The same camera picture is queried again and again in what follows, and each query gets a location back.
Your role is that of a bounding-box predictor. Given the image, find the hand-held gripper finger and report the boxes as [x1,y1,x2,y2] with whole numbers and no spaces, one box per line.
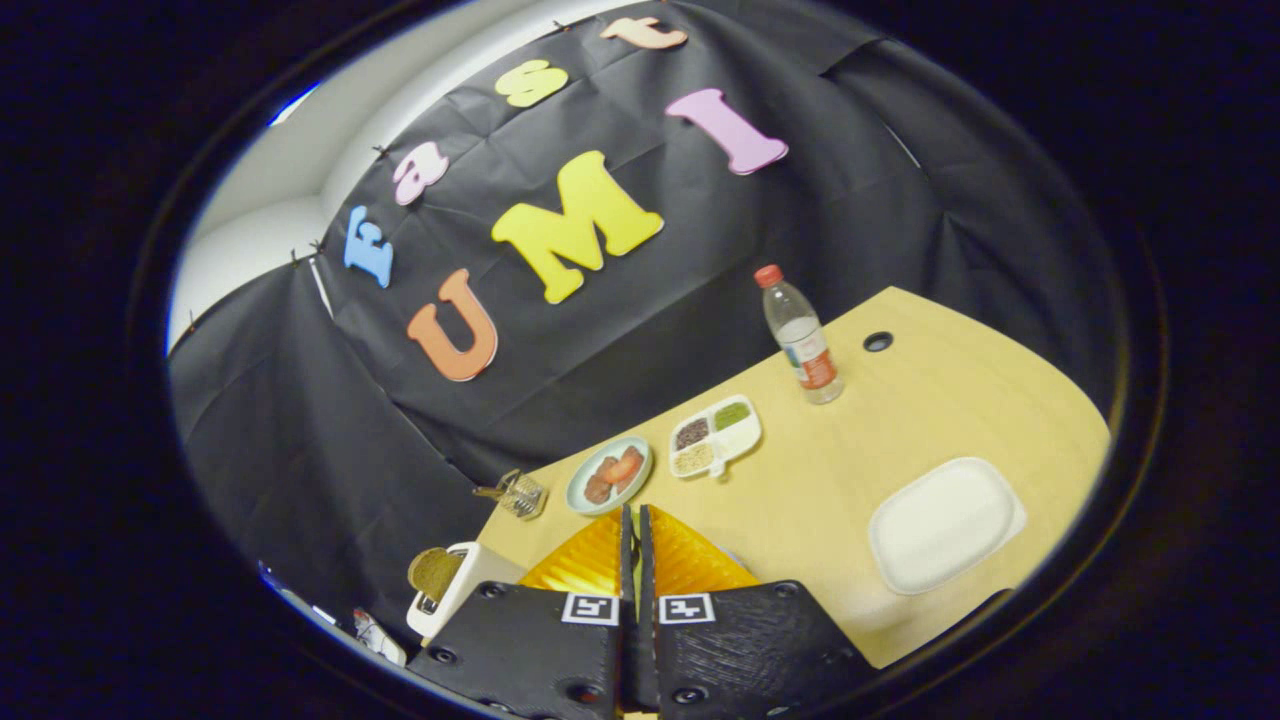
[638,505,881,720]
[408,503,641,720]

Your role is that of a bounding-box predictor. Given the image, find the toasted brown bread slice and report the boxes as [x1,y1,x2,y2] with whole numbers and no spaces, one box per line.
[407,546,466,605]

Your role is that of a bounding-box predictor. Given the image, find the pale green plate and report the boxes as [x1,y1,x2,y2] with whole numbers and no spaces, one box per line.
[565,436,654,517]

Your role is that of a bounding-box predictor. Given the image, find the white toaster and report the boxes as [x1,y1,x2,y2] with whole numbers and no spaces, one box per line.
[406,541,528,641]

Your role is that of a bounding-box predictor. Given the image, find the white divided seasoning tray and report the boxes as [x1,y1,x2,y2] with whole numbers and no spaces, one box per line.
[668,394,763,481]

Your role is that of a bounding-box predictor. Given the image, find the clear bottle with red cap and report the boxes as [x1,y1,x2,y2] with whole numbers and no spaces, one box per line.
[753,264,846,406]

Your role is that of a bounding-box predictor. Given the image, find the white square plate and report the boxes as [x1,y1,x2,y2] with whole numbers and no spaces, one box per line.
[867,457,1029,597]

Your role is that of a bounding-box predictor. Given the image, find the wire utensil basket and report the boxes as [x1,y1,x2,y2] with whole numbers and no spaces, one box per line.
[473,468,549,521]

